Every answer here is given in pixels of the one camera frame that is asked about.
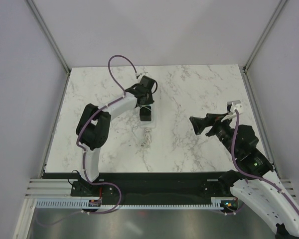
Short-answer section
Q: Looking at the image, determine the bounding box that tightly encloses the right aluminium frame post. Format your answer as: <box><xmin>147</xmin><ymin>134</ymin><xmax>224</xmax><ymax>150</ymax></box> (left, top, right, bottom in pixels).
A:
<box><xmin>242</xmin><ymin>0</ymin><xmax>289</xmax><ymax>73</ymax></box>

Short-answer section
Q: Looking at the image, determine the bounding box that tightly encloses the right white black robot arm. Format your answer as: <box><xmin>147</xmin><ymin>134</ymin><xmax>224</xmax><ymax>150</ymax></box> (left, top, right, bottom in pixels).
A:
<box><xmin>189</xmin><ymin>110</ymin><xmax>299</xmax><ymax>239</ymax></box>

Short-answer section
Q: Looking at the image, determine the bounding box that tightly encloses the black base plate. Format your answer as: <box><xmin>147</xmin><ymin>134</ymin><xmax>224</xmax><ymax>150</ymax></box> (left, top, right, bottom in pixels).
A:
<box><xmin>71</xmin><ymin>172</ymin><xmax>242</xmax><ymax>212</ymax></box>

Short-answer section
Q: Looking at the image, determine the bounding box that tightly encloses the black cube plug adapter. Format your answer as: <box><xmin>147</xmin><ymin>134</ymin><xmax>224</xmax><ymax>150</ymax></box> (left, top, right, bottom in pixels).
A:
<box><xmin>139</xmin><ymin>106</ymin><xmax>152</xmax><ymax>122</ymax></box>

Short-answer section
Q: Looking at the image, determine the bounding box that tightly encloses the white power strip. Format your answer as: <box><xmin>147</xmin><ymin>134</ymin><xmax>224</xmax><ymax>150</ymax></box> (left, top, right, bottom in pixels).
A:
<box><xmin>140</xmin><ymin>104</ymin><xmax>156</xmax><ymax>129</ymax></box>

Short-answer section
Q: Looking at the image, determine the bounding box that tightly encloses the aluminium frame post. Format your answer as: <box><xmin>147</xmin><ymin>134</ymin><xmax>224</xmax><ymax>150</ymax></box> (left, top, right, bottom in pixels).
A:
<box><xmin>25</xmin><ymin>0</ymin><xmax>72</xmax><ymax>75</ymax></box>
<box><xmin>242</xmin><ymin>0</ymin><xmax>289</xmax><ymax>73</ymax></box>

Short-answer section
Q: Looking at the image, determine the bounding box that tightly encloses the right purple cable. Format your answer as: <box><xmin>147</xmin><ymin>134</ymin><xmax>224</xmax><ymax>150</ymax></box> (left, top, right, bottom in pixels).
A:
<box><xmin>230</xmin><ymin>109</ymin><xmax>299</xmax><ymax>225</ymax></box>

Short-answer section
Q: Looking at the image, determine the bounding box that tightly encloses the white power strip cord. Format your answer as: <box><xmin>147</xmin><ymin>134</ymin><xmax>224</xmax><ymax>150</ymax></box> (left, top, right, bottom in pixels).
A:
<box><xmin>141</xmin><ymin>128</ymin><xmax>152</xmax><ymax>147</ymax></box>

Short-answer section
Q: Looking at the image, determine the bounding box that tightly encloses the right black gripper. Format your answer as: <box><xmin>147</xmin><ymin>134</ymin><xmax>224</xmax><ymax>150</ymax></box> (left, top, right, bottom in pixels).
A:
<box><xmin>189</xmin><ymin>112</ymin><xmax>239</xmax><ymax>157</ymax></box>

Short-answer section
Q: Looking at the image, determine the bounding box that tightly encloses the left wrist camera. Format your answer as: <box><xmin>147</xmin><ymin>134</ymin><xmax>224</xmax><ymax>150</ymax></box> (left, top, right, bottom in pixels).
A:
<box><xmin>136</xmin><ymin>72</ymin><xmax>149</xmax><ymax>79</ymax></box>

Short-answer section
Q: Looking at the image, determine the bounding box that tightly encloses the white slotted cable duct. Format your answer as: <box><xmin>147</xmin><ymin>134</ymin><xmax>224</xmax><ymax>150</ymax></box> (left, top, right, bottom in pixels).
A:
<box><xmin>35</xmin><ymin>197</ymin><xmax>237</xmax><ymax>210</ymax></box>

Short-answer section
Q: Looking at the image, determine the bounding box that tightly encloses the aluminium front rail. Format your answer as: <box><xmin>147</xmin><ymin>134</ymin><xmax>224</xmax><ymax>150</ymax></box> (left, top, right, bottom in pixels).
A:
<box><xmin>24</xmin><ymin>178</ymin><xmax>297</xmax><ymax>200</ymax></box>

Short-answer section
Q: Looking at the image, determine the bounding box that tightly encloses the left aluminium frame post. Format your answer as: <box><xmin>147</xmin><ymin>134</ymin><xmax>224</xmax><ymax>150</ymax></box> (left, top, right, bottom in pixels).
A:
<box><xmin>25</xmin><ymin>0</ymin><xmax>72</xmax><ymax>75</ymax></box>

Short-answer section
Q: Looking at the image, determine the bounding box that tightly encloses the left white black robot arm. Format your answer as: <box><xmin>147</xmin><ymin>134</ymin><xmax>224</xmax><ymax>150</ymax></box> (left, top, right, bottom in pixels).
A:
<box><xmin>76</xmin><ymin>76</ymin><xmax>158</xmax><ymax>196</ymax></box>

